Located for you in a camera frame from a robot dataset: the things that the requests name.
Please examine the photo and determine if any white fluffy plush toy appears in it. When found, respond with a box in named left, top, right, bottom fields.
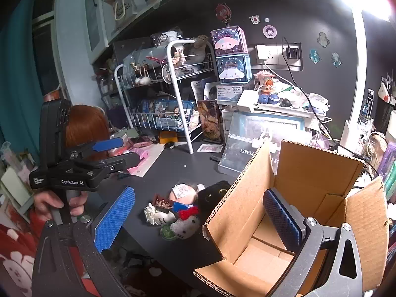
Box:
left=144, top=202, right=175, bottom=226

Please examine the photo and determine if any white desk lamp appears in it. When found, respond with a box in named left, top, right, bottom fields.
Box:
left=334, top=0, right=393, bottom=157

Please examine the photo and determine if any pink character box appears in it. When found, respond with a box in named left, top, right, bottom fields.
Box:
left=210, top=25, right=248, bottom=57

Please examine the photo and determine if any white wire rack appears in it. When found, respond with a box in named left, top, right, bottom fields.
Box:
left=114, top=39, right=217, bottom=154

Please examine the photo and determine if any brown cardboard box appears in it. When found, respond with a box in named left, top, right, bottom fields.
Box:
left=193, top=139, right=390, bottom=297

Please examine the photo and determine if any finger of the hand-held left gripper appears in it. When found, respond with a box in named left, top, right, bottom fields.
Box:
left=71, top=152, right=142, bottom=177
left=70, top=138, right=124, bottom=161

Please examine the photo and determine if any clear bow-print bag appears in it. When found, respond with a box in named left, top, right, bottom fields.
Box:
left=218, top=128, right=280, bottom=177

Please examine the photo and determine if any black mesh pen holder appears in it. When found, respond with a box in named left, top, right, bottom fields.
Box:
left=375, top=97, right=396, bottom=134

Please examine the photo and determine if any grey wall socket panel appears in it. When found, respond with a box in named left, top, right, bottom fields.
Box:
left=255, top=42, right=303, bottom=68

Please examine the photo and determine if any pink paper sheet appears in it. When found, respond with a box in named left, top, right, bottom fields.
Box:
left=127, top=145, right=165, bottom=177

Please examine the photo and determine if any blue character box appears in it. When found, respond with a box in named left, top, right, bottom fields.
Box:
left=216, top=54, right=251, bottom=84

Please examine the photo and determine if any orange small box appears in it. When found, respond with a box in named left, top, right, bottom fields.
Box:
left=159, top=131, right=178, bottom=144

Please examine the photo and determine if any blue round figure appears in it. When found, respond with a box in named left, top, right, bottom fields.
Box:
left=258, top=94, right=282, bottom=105

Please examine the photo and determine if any teal curtain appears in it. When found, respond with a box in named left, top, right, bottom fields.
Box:
left=0, top=0, right=47, bottom=153

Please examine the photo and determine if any white flat packet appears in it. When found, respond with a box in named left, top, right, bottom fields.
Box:
left=197, top=144, right=224, bottom=154

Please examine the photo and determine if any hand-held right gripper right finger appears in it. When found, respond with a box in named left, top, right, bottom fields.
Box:
left=263, top=188, right=362, bottom=297

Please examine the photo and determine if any green plastic charm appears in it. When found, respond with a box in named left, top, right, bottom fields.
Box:
left=159, top=224, right=178, bottom=241

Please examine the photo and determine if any white paper bag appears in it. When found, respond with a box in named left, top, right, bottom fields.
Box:
left=112, top=0, right=134, bottom=28

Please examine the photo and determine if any black cat plush toy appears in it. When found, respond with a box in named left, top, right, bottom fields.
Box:
left=196, top=180, right=232, bottom=220

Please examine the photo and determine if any anime figure box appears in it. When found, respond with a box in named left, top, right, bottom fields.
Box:
left=136, top=99, right=195, bottom=130

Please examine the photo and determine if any white tray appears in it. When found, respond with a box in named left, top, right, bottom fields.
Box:
left=237, top=90, right=327, bottom=119

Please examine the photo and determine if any orange-haired figurine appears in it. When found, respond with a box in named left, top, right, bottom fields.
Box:
left=254, top=71, right=279, bottom=98

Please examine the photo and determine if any white glass-door cabinet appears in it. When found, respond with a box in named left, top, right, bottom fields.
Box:
left=56, top=0, right=109, bottom=65

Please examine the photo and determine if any brown plush charm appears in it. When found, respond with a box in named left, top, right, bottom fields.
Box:
left=154, top=193, right=174, bottom=211

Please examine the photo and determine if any person's left forearm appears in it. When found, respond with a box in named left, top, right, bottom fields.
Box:
left=0, top=213, right=47, bottom=297

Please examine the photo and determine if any red spring figure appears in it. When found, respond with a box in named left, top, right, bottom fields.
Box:
left=215, top=3, right=233, bottom=27

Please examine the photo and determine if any white kitty plush red bow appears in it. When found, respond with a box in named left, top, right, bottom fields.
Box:
left=170, top=206, right=200, bottom=240

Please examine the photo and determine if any anime art card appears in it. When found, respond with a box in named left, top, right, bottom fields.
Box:
left=197, top=100, right=225, bottom=142

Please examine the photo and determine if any white labelled box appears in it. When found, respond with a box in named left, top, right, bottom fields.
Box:
left=216, top=82, right=245, bottom=101

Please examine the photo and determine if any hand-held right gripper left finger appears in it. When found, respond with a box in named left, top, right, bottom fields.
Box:
left=31, top=186, right=136, bottom=297

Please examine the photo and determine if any pink round plush toy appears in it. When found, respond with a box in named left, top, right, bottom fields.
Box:
left=169, top=184, right=198, bottom=205

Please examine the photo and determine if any black cable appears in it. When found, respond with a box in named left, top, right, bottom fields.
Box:
left=281, top=36, right=356, bottom=158

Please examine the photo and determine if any light blue framed box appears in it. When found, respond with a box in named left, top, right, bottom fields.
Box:
left=227, top=111, right=311, bottom=141

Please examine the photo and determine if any person's left hand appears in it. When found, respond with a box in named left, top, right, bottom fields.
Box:
left=33, top=190, right=89, bottom=222

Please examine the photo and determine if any auburn hair wig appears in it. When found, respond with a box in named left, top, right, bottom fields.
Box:
left=66, top=104, right=109, bottom=156

